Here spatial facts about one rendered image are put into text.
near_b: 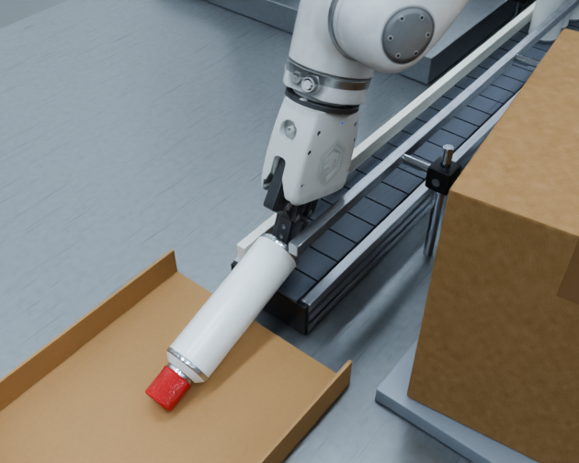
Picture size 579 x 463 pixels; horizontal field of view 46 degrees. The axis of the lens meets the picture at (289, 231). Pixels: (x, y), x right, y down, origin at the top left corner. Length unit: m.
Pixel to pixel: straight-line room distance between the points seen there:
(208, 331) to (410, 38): 0.34
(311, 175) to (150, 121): 0.48
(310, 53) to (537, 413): 0.38
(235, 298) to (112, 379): 0.16
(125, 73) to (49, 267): 0.47
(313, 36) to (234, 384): 0.36
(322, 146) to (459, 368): 0.24
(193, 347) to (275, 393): 0.10
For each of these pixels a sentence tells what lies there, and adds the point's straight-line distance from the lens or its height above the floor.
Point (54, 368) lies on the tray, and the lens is 0.78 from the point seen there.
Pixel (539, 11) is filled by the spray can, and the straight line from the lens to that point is 1.25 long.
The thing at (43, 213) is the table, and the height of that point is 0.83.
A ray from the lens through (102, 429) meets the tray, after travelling 0.73.
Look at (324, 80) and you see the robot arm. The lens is 0.64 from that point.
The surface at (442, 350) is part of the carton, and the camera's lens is 0.63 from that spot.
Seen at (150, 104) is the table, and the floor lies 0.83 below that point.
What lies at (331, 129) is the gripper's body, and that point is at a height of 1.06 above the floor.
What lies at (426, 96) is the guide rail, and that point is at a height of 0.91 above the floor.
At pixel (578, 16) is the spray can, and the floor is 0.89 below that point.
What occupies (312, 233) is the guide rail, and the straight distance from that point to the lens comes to 0.69.
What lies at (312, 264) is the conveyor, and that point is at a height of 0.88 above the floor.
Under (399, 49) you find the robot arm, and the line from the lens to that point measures 0.57.
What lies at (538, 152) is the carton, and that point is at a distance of 0.57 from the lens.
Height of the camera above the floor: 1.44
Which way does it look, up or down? 43 degrees down
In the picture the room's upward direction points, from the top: straight up
